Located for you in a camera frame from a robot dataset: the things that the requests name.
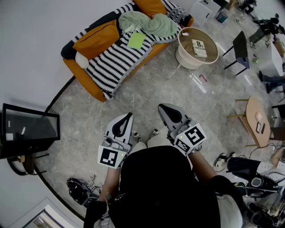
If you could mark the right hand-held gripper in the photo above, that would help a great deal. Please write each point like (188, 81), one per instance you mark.
(189, 138)

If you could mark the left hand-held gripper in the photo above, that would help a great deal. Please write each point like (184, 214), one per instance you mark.
(109, 157)

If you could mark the green notebook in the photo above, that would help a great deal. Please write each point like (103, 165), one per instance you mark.
(136, 40)

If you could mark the person's right forearm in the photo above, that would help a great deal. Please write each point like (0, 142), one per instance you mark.
(200, 164)

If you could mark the person's left forearm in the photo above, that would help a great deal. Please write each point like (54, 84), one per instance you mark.
(109, 184)

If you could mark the orange sofa with striped cover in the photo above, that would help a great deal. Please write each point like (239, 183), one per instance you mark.
(115, 64)

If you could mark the beige paperback book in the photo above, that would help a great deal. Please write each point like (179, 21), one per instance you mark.
(199, 49)

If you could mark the person's left shoe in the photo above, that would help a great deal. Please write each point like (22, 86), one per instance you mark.
(137, 137)

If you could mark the person's shoe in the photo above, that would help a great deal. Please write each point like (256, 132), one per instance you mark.
(137, 137)
(154, 133)

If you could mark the person's right shoe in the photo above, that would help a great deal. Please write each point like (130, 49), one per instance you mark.
(154, 133)

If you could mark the person's white trousers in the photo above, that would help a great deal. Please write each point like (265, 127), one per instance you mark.
(160, 141)

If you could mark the metal wristwatch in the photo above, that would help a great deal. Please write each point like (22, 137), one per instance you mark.
(193, 152)

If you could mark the person's black shirt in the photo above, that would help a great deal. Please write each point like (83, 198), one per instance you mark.
(155, 189)

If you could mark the round beige basket table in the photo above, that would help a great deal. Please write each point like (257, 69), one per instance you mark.
(186, 47)

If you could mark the light wooden side table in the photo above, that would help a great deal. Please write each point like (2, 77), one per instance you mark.
(252, 107)

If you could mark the small white pillow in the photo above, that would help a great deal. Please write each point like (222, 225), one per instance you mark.
(81, 60)

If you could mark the black framed card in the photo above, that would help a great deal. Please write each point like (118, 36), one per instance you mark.
(258, 127)

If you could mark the small white box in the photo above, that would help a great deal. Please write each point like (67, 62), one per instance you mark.
(259, 116)

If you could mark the black remote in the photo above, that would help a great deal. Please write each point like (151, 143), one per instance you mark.
(263, 128)

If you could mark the black framed monitor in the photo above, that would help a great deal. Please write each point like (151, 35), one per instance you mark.
(29, 129)

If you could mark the orange cushion with dark piping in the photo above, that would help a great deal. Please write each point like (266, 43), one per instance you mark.
(98, 40)

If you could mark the black metal stand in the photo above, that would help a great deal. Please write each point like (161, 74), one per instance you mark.
(29, 164)

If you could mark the pale green knitted throw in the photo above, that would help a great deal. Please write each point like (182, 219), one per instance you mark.
(160, 25)

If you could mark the black chair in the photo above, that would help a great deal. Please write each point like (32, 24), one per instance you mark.
(241, 46)

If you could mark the small green bottle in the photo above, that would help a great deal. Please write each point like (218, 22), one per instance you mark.
(255, 60)

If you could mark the black equipment pile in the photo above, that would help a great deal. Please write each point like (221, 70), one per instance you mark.
(258, 182)

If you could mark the white sink cabinet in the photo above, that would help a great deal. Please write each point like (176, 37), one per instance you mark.
(200, 11)

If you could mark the teal mesh waste bin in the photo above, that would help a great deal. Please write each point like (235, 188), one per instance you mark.
(222, 17)

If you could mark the white counter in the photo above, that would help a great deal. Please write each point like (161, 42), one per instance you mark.
(275, 58)

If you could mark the plain orange cushion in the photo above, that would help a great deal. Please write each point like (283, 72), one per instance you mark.
(151, 7)

